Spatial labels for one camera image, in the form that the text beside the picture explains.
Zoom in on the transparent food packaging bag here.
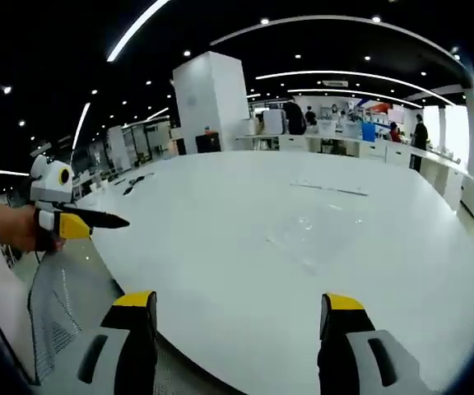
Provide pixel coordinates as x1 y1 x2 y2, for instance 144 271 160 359
289 179 370 198
264 211 366 277

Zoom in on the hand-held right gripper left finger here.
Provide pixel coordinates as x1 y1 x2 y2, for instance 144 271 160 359
66 290 159 395

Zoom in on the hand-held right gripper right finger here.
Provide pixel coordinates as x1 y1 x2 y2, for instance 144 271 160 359
317 292 438 395

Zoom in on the grey mesh chair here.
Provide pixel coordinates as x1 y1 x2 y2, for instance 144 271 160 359
28 245 128 384

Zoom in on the white square pillar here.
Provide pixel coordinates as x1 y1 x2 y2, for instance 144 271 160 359
172 50 250 156

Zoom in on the long white counter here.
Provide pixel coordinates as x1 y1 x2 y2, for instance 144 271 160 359
235 133 474 221

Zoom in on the black box-shaped machine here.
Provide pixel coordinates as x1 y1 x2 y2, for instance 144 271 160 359
195 131 223 155

